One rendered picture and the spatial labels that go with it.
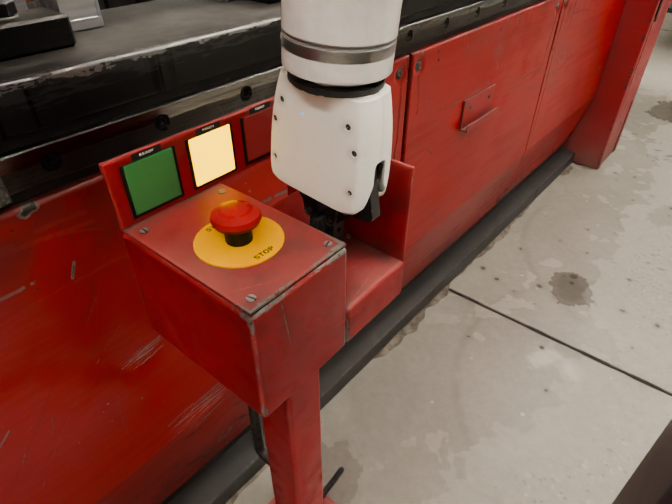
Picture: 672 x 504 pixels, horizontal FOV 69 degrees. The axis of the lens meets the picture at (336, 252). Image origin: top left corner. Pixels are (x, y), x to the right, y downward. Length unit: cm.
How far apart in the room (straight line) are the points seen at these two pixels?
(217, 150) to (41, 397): 36
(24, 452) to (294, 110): 51
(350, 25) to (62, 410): 54
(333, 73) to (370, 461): 94
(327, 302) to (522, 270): 133
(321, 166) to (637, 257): 161
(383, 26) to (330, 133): 8
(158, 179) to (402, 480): 88
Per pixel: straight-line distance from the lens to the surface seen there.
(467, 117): 120
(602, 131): 238
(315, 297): 39
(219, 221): 38
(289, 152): 42
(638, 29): 227
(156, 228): 43
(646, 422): 141
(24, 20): 58
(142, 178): 43
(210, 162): 47
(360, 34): 35
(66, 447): 74
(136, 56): 56
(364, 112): 37
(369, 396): 126
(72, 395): 69
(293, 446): 63
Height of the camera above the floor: 101
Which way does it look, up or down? 37 degrees down
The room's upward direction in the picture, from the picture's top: straight up
